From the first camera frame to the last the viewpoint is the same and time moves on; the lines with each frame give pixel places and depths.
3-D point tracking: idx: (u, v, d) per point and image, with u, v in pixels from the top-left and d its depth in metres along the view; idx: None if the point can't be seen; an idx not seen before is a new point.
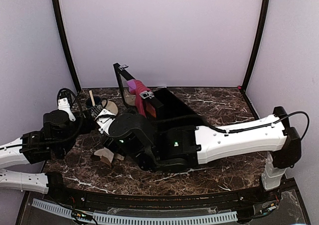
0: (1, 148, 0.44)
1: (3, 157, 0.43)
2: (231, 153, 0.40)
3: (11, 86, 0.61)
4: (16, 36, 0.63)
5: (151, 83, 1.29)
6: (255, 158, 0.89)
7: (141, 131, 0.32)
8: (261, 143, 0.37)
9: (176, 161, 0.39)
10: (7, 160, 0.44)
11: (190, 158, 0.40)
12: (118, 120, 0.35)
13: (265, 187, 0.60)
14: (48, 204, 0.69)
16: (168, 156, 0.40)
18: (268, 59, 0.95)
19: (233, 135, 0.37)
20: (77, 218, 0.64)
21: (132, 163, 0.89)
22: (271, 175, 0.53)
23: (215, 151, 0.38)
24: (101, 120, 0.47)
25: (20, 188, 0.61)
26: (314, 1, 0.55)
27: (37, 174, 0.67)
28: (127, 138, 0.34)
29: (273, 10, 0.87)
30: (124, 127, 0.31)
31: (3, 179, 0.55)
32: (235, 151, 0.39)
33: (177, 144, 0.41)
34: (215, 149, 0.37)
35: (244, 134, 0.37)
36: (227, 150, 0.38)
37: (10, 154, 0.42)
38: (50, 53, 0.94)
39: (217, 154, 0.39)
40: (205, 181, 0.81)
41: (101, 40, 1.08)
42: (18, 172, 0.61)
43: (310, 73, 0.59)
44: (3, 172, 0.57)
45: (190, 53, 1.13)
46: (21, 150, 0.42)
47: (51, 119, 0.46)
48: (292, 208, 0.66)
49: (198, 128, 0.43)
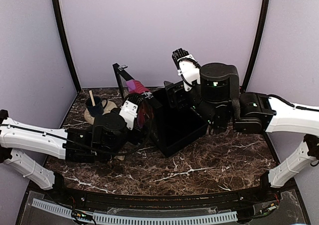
0: (41, 131, 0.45)
1: (39, 142, 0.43)
2: (287, 128, 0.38)
3: (11, 85, 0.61)
4: (15, 36, 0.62)
5: (151, 82, 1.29)
6: (255, 158, 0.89)
7: (235, 79, 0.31)
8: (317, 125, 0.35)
9: (253, 118, 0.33)
10: (38, 146, 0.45)
11: (262, 123, 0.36)
12: (209, 67, 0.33)
13: (272, 185, 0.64)
14: (48, 204, 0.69)
16: (244, 115, 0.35)
18: (268, 59, 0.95)
19: (299, 110, 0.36)
20: (77, 218, 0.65)
21: (132, 163, 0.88)
22: (291, 169, 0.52)
23: (279, 122, 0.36)
24: (183, 62, 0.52)
25: (25, 175, 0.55)
26: (313, 2, 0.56)
27: (48, 170, 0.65)
28: (221, 84, 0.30)
29: (273, 10, 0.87)
30: (224, 71, 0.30)
31: (17, 161, 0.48)
32: (294, 127, 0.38)
33: (255, 105, 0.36)
34: (285, 119, 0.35)
35: (307, 112, 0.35)
36: (290, 123, 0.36)
37: (50, 142, 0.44)
38: (50, 52, 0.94)
39: (279, 124, 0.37)
40: (205, 180, 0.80)
41: (101, 40, 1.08)
42: (32, 161, 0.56)
43: (311, 74, 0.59)
44: (20, 153, 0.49)
45: (190, 53, 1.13)
46: (64, 146, 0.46)
47: (104, 123, 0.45)
48: (291, 208, 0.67)
49: (271, 98, 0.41)
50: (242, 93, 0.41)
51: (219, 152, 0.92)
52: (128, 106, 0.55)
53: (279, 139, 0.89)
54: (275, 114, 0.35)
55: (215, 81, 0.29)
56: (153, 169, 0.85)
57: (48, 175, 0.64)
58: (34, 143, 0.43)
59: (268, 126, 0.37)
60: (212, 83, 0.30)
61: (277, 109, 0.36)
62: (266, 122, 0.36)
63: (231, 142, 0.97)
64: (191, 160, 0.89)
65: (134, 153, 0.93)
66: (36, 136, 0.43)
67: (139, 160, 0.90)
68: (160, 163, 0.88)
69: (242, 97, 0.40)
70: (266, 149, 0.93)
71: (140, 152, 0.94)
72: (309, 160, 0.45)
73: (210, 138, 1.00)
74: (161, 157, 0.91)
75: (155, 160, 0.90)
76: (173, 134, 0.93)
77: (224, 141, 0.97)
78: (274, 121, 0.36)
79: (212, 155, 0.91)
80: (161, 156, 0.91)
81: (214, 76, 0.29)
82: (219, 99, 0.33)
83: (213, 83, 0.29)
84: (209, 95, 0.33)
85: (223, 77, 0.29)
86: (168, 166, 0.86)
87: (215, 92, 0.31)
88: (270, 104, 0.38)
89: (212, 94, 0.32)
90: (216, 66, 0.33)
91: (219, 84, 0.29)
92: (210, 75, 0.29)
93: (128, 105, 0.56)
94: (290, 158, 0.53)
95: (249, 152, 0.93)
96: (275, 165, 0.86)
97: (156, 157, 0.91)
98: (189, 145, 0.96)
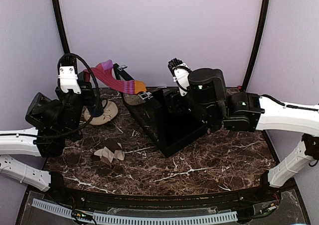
0: (13, 134, 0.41)
1: (13, 144, 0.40)
2: (276, 126, 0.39)
3: (10, 86, 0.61)
4: (14, 37, 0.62)
5: (151, 82, 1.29)
6: (256, 158, 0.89)
7: (220, 82, 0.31)
8: (307, 124, 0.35)
9: (240, 117, 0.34)
10: (16, 148, 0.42)
11: (251, 121, 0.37)
12: (195, 71, 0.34)
13: (270, 184, 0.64)
14: (48, 204, 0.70)
16: (231, 114, 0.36)
18: (268, 59, 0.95)
19: (290, 109, 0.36)
20: (77, 218, 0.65)
21: (132, 163, 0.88)
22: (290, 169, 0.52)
23: (267, 121, 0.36)
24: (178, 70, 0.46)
25: (20, 179, 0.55)
26: (314, 2, 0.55)
27: (41, 171, 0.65)
28: (205, 88, 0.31)
29: (274, 10, 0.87)
30: (206, 75, 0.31)
31: (7, 167, 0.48)
32: (285, 124, 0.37)
33: (243, 103, 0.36)
34: (272, 117, 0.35)
35: (295, 112, 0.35)
36: (279, 121, 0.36)
37: (22, 142, 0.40)
38: (49, 52, 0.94)
39: (269, 122, 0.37)
40: (205, 180, 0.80)
41: (100, 40, 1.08)
42: (22, 164, 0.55)
43: (311, 74, 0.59)
44: (9, 159, 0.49)
45: (190, 52, 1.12)
46: (35, 141, 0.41)
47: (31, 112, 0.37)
48: (291, 208, 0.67)
49: (261, 96, 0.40)
50: (235, 93, 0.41)
51: (219, 152, 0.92)
52: (65, 71, 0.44)
53: (279, 139, 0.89)
54: (263, 112, 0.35)
55: (199, 85, 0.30)
56: (153, 169, 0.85)
57: (42, 175, 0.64)
58: (12, 146, 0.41)
59: (258, 123, 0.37)
60: (197, 87, 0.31)
61: (267, 107, 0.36)
62: (255, 120, 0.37)
63: (231, 142, 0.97)
64: (191, 160, 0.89)
65: (134, 153, 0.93)
66: (8, 138, 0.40)
67: (139, 160, 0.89)
68: (159, 163, 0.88)
69: (234, 96, 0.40)
70: (266, 149, 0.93)
71: (140, 152, 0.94)
72: (306, 159, 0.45)
73: (209, 138, 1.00)
74: (161, 157, 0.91)
75: (155, 160, 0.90)
76: (173, 134, 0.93)
77: (223, 141, 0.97)
78: (262, 119, 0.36)
79: (212, 155, 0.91)
80: (161, 156, 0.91)
81: (196, 80, 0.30)
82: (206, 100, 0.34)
83: (196, 86, 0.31)
84: (197, 97, 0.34)
85: (205, 80, 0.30)
86: (168, 166, 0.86)
87: (201, 94, 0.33)
88: (259, 104, 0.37)
89: (199, 96, 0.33)
90: (202, 70, 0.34)
91: (204, 87, 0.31)
92: (194, 78, 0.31)
93: (64, 70, 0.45)
94: (288, 157, 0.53)
95: (249, 152, 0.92)
96: (274, 165, 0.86)
97: (156, 157, 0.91)
98: (189, 145, 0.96)
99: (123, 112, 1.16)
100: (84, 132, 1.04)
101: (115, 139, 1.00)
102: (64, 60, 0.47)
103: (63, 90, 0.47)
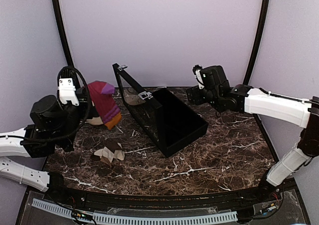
0: (2, 136, 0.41)
1: (3, 146, 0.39)
2: (263, 113, 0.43)
3: (10, 86, 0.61)
4: (14, 37, 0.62)
5: (151, 82, 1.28)
6: (256, 158, 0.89)
7: (218, 73, 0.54)
8: (288, 112, 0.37)
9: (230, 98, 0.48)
10: (6, 150, 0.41)
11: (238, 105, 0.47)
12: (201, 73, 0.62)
13: (267, 178, 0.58)
14: (48, 204, 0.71)
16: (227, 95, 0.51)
18: (268, 59, 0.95)
19: (278, 97, 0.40)
20: (77, 218, 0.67)
21: (132, 163, 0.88)
22: (287, 167, 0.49)
23: (251, 105, 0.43)
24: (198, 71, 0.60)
25: (19, 180, 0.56)
26: (314, 2, 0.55)
27: (39, 171, 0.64)
28: (208, 75, 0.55)
29: (274, 10, 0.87)
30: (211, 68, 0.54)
31: (4, 168, 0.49)
32: (271, 112, 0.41)
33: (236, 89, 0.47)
34: (254, 101, 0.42)
35: (277, 99, 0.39)
36: (263, 107, 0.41)
37: (10, 143, 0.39)
38: (49, 52, 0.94)
39: (255, 106, 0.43)
40: (205, 180, 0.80)
41: (101, 39, 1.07)
42: (21, 165, 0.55)
43: (311, 74, 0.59)
44: (6, 161, 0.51)
45: (190, 52, 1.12)
46: (22, 142, 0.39)
47: (36, 108, 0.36)
48: (291, 209, 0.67)
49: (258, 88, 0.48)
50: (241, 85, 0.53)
51: (219, 152, 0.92)
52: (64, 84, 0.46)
53: (279, 139, 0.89)
54: (248, 96, 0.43)
55: (203, 73, 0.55)
56: (153, 169, 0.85)
57: (41, 176, 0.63)
58: (2, 148, 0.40)
59: (244, 106, 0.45)
60: (204, 75, 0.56)
61: (254, 93, 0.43)
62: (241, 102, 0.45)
63: (231, 142, 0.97)
64: (191, 160, 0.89)
65: (134, 153, 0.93)
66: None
67: (139, 160, 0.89)
68: (159, 163, 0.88)
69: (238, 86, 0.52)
70: (266, 149, 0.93)
71: (140, 152, 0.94)
72: (302, 153, 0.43)
73: (209, 138, 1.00)
74: (161, 157, 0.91)
75: (155, 160, 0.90)
76: (173, 134, 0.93)
77: (223, 141, 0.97)
78: (247, 101, 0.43)
79: (212, 155, 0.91)
80: (161, 156, 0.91)
81: (203, 70, 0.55)
82: (210, 84, 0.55)
83: (201, 75, 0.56)
84: (206, 82, 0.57)
85: (207, 71, 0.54)
86: (168, 166, 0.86)
87: (207, 80, 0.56)
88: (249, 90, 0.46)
89: (207, 81, 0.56)
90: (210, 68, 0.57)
91: (207, 75, 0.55)
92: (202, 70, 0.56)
93: (63, 82, 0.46)
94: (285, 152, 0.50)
95: (249, 152, 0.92)
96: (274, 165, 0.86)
97: (156, 157, 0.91)
98: (189, 145, 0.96)
99: (123, 112, 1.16)
100: (84, 132, 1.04)
101: (115, 139, 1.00)
102: (63, 73, 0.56)
103: (62, 102, 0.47)
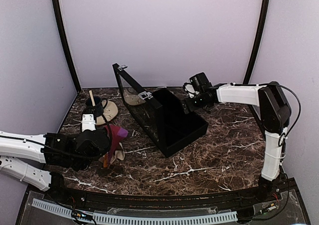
0: (21, 139, 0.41)
1: (18, 149, 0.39)
2: (234, 100, 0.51)
3: (11, 85, 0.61)
4: (15, 37, 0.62)
5: (151, 82, 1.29)
6: (256, 157, 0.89)
7: (202, 78, 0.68)
8: (246, 94, 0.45)
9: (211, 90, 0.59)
10: (21, 153, 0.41)
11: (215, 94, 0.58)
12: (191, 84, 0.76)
13: (263, 174, 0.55)
14: (48, 204, 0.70)
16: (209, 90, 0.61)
18: (268, 59, 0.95)
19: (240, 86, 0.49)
20: (77, 218, 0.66)
21: (132, 163, 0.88)
22: (268, 153, 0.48)
23: (223, 94, 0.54)
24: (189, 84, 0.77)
25: (21, 179, 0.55)
26: (313, 2, 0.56)
27: (42, 171, 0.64)
28: (195, 80, 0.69)
29: (273, 10, 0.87)
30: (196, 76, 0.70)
31: (8, 165, 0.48)
32: (237, 97, 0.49)
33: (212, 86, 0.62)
34: (224, 90, 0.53)
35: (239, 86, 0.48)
36: (230, 94, 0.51)
37: (29, 149, 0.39)
38: (50, 52, 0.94)
39: (225, 95, 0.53)
40: (205, 180, 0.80)
41: (101, 39, 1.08)
42: (24, 163, 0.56)
43: (310, 74, 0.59)
44: (10, 158, 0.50)
45: (190, 52, 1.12)
46: (43, 150, 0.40)
47: (92, 138, 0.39)
48: (291, 209, 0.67)
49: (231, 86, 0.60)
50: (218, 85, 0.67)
51: (219, 152, 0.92)
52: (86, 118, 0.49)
53: None
54: (218, 89, 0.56)
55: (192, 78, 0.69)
56: (153, 169, 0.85)
57: (43, 175, 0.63)
58: (17, 151, 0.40)
59: (218, 96, 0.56)
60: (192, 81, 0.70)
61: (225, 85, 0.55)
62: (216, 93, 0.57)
63: (231, 142, 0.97)
64: (191, 160, 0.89)
65: (134, 153, 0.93)
66: (16, 142, 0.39)
67: (139, 160, 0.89)
68: (159, 163, 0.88)
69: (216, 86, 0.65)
70: None
71: (140, 152, 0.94)
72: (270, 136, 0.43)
73: (209, 138, 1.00)
74: (161, 157, 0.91)
75: (155, 160, 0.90)
76: (172, 134, 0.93)
77: (223, 141, 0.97)
78: (219, 93, 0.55)
79: (212, 155, 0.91)
80: (161, 156, 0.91)
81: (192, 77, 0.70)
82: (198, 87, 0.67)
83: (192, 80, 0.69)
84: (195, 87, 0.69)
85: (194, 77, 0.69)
86: (168, 166, 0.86)
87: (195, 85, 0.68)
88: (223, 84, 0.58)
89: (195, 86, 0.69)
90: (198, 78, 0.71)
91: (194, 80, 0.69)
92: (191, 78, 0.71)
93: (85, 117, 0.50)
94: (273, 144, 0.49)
95: (249, 152, 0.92)
96: None
97: (156, 157, 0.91)
98: (189, 145, 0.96)
99: (123, 112, 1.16)
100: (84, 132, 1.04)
101: None
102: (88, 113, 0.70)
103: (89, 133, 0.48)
